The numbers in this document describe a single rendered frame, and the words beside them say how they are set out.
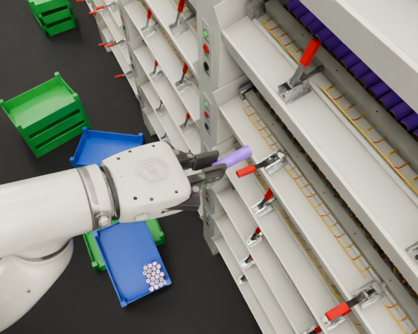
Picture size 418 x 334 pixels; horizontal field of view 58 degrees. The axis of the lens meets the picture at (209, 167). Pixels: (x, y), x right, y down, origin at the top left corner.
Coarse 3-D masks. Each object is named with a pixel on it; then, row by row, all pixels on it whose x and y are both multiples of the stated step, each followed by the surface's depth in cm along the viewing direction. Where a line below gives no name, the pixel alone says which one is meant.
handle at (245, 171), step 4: (268, 160) 68; (272, 160) 68; (252, 164) 67; (256, 164) 68; (260, 164) 68; (264, 164) 68; (268, 164) 68; (244, 168) 67; (248, 168) 67; (252, 168) 67; (256, 168) 67; (236, 172) 66; (240, 172) 66; (244, 172) 66; (248, 172) 66; (252, 172) 67; (240, 176) 66
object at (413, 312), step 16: (256, 96) 75; (256, 112) 74; (272, 128) 71; (272, 144) 71; (288, 144) 68; (304, 160) 66; (304, 176) 66; (304, 192) 66; (320, 192) 63; (336, 208) 61; (352, 224) 60; (352, 240) 59; (368, 256) 57; (384, 272) 56; (400, 288) 54; (384, 304) 55; (400, 304) 54; (416, 304) 53; (400, 320) 54; (416, 320) 52
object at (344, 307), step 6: (360, 294) 55; (348, 300) 55; (354, 300) 55; (360, 300) 55; (336, 306) 54; (342, 306) 54; (348, 306) 54; (330, 312) 54; (336, 312) 54; (342, 312) 54; (330, 318) 53
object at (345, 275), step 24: (216, 96) 76; (240, 96) 78; (240, 120) 76; (264, 144) 72; (264, 168) 70; (288, 168) 69; (288, 192) 67; (312, 216) 64; (312, 240) 63; (336, 240) 62; (336, 264) 60; (360, 264) 59; (408, 288) 56; (360, 312) 56; (384, 312) 56
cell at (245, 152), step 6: (240, 150) 58; (246, 150) 57; (228, 156) 57; (234, 156) 57; (240, 156) 57; (246, 156) 58; (216, 162) 57; (222, 162) 57; (228, 162) 57; (234, 162) 57
